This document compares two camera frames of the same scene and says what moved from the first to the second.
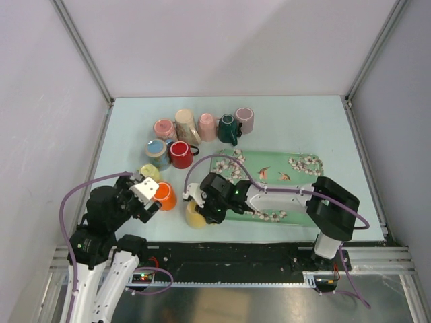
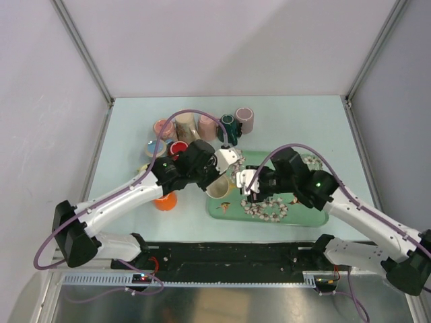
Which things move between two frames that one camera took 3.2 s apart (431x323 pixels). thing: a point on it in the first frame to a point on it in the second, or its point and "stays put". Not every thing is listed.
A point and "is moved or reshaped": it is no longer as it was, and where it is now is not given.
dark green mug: [229, 129] stays put
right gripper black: [210, 217] to [254, 197]
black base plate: [234, 263] stays put
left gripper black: [123, 184] to [213, 163]
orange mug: [166, 195] stays put
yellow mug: [194, 219] is moved or reshaped
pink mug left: [164, 128] stays put
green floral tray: [281, 167] stays put
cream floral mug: [186, 128] stays put
